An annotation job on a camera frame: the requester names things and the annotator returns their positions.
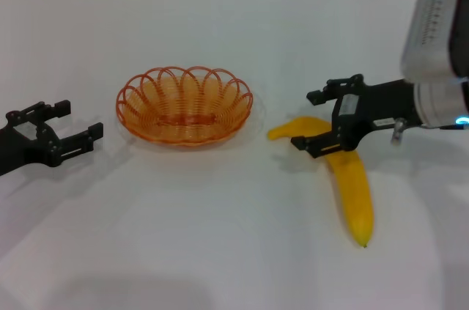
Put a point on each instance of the silver metal plug fitting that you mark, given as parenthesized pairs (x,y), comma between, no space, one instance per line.
(397,130)

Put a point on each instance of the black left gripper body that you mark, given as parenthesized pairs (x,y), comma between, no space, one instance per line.
(25,148)

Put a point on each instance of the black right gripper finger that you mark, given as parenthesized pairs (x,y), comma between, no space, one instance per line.
(318,143)
(333,90)

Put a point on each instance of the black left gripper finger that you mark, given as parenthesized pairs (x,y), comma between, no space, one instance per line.
(55,109)
(80,139)

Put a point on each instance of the yellow banana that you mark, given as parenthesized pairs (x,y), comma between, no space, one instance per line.
(355,192)

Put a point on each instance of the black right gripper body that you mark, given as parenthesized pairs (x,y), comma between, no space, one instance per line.
(381,105)

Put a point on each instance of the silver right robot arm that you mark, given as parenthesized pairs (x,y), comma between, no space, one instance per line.
(439,103)

